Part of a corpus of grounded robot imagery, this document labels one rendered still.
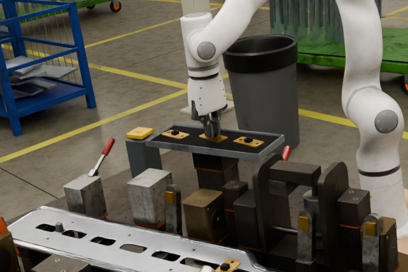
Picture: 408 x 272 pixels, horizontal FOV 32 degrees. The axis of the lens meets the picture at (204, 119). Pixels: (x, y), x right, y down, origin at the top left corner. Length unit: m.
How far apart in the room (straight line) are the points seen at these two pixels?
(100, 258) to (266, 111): 2.98
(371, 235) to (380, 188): 0.49
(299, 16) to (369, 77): 4.47
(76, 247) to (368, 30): 0.94
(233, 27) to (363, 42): 0.37
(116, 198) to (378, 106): 1.26
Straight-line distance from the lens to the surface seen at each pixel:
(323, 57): 5.91
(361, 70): 1.97
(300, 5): 6.45
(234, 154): 1.82
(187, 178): 2.86
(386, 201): 2.08
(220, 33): 1.75
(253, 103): 4.62
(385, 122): 1.92
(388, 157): 2.03
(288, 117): 4.71
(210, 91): 1.88
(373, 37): 1.93
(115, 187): 2.90
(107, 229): 1.91
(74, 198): 2.06
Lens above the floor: 1.85
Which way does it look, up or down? 19 degrees down
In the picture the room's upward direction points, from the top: 8 degrees counter-clockwise
